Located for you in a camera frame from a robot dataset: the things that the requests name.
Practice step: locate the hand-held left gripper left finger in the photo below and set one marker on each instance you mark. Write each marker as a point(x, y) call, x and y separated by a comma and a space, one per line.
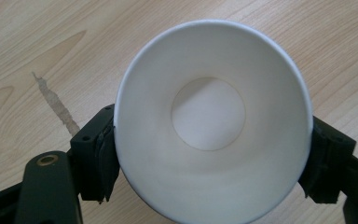
point(94, 165)

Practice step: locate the floral white paper cup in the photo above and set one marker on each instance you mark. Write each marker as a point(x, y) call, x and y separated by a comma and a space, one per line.
point(211, 171)

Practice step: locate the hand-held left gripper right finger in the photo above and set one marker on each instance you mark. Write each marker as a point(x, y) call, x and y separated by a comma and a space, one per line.
point(326, 165)

